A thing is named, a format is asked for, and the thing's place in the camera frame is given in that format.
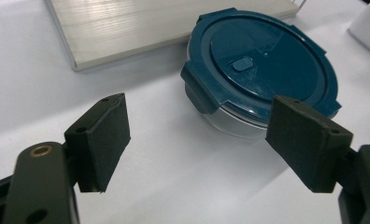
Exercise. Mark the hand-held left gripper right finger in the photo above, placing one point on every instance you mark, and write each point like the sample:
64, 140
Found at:
304, 146

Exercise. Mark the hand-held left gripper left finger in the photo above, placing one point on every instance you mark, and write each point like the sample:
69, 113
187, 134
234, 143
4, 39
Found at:
102, 146

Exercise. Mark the round glass container blue lid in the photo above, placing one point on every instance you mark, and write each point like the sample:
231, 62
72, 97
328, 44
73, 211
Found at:
261, 62

